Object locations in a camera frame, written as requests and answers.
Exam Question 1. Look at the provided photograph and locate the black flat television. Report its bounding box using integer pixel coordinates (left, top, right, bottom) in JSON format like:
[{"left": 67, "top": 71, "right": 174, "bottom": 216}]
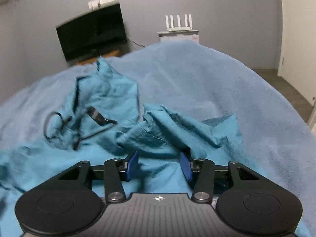
[{"left": 56, "top": 3, "right": 127, "bottom": 62}]

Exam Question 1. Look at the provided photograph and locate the teal hooded zip jacket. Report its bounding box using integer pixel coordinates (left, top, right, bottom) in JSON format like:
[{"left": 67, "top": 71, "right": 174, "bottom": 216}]
[{"left": 0, "top": 55, "right": 312, "bottom": 237}]

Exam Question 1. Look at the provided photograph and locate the light blue bed blanket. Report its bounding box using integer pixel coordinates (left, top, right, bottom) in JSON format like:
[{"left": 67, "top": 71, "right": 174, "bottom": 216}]
[{"left": 0, "top": 40, "right": 316, "bottom": 237}]

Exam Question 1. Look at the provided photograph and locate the wooden tv stand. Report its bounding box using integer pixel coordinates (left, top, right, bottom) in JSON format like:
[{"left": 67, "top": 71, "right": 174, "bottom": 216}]
[{"left": 76, "top": 49, "right": 121, "bottom": 65}]

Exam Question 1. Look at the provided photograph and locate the white wifi router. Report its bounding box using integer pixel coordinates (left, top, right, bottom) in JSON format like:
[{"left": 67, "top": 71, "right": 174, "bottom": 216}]
[{"left": 165, "top": 14, "right": 193, "bottom": 32}]

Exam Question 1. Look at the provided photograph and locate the white small cabinet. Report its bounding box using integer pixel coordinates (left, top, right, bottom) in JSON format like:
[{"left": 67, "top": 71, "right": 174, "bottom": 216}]
[{"left": 157, "top": 30, "right": 199, "bottom": 44}]

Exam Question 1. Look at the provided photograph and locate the white wall socket strip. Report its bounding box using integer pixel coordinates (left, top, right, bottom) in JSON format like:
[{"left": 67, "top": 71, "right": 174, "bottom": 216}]
[{"left": 88, "top": 0, "right": 119, "bottom": 11}]

